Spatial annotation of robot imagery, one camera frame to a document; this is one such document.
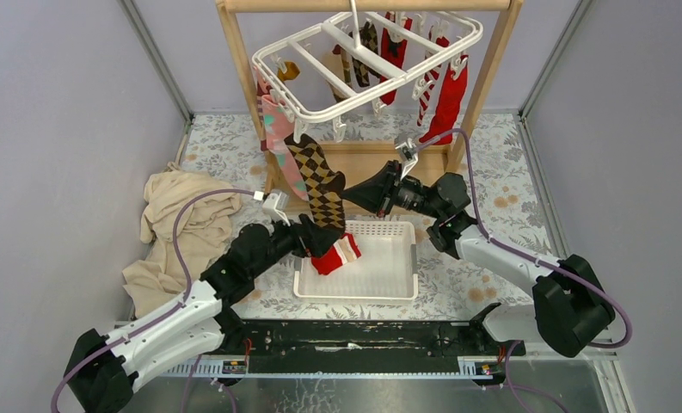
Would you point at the red snowflake santa sock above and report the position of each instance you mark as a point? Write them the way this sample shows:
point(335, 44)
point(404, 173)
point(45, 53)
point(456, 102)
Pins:
point(342, 252)

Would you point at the white plastic clip hanger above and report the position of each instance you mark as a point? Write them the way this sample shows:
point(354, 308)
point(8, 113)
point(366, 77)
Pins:
point(369, 79)

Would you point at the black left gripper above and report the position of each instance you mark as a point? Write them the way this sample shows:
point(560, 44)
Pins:
point(309, 240)

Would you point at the white plastic basket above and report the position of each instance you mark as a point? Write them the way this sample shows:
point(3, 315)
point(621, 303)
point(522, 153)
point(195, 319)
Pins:
point(385, 273)

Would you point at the beige crumpled cloth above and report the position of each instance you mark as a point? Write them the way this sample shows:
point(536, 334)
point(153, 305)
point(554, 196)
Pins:
point(186, 221)

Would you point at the pink purple striped sock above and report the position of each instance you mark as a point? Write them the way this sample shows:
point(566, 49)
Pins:
point(262, 89)

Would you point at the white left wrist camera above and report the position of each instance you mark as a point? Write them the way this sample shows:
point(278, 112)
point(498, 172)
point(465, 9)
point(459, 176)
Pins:
point(273, 204)

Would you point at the beige sock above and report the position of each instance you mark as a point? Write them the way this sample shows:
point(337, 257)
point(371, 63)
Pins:
point(333, 63)

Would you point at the pink patterned sock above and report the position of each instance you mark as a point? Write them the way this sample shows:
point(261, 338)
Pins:
point(277, 129)

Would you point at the floral patterned table mat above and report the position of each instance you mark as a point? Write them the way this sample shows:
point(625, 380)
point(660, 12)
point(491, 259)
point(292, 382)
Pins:
point(226, 147)

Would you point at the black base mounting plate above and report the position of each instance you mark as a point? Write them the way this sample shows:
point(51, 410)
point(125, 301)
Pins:
point(317, 346)

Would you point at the mustard yellow sock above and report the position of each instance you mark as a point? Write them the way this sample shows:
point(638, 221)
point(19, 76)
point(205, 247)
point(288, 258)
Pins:
point(288, 71)

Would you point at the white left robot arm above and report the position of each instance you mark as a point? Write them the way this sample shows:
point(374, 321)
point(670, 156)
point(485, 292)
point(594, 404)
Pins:
point(105, 371)

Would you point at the plain red sock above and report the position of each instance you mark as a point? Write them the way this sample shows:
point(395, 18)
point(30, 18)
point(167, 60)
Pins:
point(452, 92)

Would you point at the brown yellow argyle sock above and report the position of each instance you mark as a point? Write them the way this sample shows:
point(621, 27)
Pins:
point(324, 186)

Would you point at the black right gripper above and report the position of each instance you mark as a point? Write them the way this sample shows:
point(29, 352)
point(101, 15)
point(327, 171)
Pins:
point(380, 192)

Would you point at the red bow sock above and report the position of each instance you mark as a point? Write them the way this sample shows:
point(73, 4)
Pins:
point(393, 47)

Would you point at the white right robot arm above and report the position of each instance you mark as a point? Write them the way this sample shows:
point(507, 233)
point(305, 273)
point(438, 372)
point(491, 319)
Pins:
point(569, 308)

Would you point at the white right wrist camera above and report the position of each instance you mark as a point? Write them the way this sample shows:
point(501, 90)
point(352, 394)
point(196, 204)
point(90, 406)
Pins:
point(407, 150)

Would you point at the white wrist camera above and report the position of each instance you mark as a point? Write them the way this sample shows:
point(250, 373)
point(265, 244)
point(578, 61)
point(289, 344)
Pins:
point(273, 204)
point(407, 150)

